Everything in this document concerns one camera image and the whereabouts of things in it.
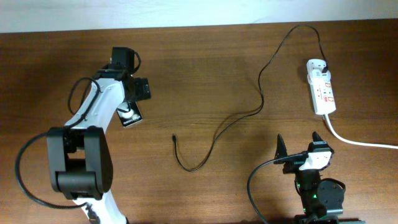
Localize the black charger cable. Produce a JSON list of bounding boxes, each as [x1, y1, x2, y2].
[[172, 24, 329, 172]]

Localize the black Galaxy smartphone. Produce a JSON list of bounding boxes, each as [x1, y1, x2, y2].
[[116, 102, 143, 128]]

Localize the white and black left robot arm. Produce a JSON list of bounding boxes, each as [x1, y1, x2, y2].
[[47, 47, 151, 223]]

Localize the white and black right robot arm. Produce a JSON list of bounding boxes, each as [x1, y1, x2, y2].
[[274, 132, 346, 223]]

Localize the white power strip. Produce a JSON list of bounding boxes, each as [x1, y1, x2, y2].
[[309, 80, 336, 115]]

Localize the white power strip cord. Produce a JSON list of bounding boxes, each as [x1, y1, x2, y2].
[[322, 113, 398, 150]]

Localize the white USB charger plug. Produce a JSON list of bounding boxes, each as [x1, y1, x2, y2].
[[307, 59, 331, 85]]

